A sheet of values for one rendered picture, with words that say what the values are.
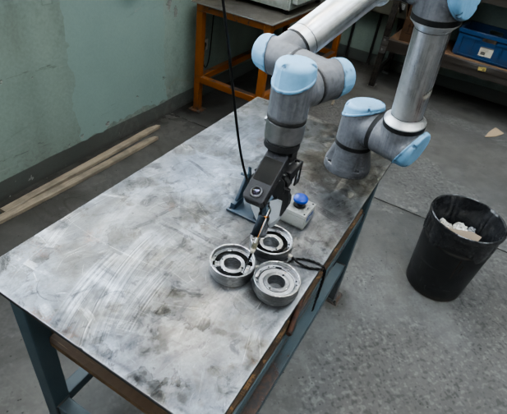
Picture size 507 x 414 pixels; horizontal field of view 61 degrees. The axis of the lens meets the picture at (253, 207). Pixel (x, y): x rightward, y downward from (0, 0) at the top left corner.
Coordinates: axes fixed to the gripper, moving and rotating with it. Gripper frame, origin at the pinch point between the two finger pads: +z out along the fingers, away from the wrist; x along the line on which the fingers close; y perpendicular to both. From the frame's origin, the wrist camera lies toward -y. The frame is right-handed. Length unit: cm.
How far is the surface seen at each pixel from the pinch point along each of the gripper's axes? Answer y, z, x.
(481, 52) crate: 351, 42, -24
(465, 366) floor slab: 73, 93, -72
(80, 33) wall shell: 95, 20, 159
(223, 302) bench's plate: -14.3, 13.0, -0.1
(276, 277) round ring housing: -3.0, 10.9, -6.7
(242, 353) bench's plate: -22.5, 13.0, -9.8
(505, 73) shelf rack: 340, 50, -48
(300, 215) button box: 17.8, 8.9, -2.5
